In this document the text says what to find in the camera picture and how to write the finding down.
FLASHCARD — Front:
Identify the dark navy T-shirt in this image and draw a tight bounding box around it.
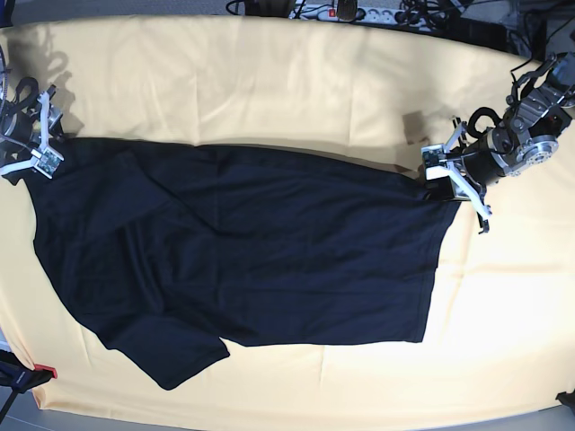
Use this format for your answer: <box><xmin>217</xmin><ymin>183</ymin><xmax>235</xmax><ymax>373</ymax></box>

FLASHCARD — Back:
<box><xmin>7</xmin><ymin>138</ymin><xmax>459</xmax><ymax>390</ymax></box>

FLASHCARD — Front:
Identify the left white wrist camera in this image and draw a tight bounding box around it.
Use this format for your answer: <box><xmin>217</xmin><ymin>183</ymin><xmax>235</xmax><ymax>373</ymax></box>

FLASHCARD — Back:
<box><xmin>421</xmin><ymin>145</ymin><xmax>449</xmax><ymax>181</ymax></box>

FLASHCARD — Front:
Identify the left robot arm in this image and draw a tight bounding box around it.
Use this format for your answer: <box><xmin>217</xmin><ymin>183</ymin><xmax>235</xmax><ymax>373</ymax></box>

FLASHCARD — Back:
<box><xmin>461</xmin><ymin>52</ymin><xmax>574</xmax><ymax>187</ymax></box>

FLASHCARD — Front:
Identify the black corner object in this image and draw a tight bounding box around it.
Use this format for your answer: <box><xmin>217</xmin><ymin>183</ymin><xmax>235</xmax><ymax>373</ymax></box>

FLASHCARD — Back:
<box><xmin>555</xmin><ymin>391</ymin><xmax>575</xmax><ymax>413</ymax></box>

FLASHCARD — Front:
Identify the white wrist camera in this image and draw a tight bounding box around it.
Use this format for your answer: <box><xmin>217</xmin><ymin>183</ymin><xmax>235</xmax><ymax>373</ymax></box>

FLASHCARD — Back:
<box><xmin>421</xmin><ymin>145</ymin><xmax>449</xmax><ymax>181</ymax></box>
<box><xmin>34</xmin><ymin>148</ymin><xmax>64</xmax><ymax>179</ymax></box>

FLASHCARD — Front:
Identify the red black table clamp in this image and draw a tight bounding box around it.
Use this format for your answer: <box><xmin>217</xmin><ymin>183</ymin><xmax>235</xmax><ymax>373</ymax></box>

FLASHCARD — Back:
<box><xmin>1</xmin><ymin>350</ymin><xmax>58</xmax><ymax>394</ymax></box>

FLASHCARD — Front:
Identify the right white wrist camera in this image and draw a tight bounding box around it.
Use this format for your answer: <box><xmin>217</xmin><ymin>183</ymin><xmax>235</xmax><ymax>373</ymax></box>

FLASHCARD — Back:
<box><xmin>34</xmin><ymin>148</ymin><xmax>64</xmax><ymax>179</ymax></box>

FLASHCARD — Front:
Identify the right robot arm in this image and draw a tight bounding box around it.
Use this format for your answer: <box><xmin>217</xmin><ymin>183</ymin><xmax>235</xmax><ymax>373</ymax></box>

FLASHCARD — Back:
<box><xmin>1</xmin><ymin>50</ymin><xmax>65</xmax><ymax>159</ymax></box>

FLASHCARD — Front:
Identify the black box on floor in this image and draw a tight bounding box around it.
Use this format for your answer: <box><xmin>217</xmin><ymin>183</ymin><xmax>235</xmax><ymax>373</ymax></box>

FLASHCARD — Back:
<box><xmin>441</xmin><ymin>17</ymin><xmax>508</xmax><ymax>52</ymax></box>

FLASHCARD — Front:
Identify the yellow table cloth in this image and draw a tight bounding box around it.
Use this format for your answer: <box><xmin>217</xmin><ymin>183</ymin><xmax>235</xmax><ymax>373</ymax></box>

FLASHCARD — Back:
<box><xmin>1</xmin><ymin>16</ymin><xmax>574</xmax><ymax>430</ymax></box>

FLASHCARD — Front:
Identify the white power strip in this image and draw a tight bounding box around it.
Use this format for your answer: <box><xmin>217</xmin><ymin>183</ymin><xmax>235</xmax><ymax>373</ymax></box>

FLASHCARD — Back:
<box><xmin>287</xmin><ymin>1</ymin><xmax>449</xmax><ymax>32</ymax></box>

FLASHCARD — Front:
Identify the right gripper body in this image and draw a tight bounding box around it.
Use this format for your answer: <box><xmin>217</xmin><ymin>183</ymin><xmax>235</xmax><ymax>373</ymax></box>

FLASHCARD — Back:
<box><xmin>1</xmin><ymin>101</ymin><xmax>63</xmax><ymax>153</ymax></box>

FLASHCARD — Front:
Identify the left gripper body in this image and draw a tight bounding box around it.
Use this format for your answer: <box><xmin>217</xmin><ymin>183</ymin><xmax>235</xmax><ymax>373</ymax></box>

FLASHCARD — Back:
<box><xmin>461</xmin><ymin>132</ymin><xmax>517</xmax><ymax>186</ymax></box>

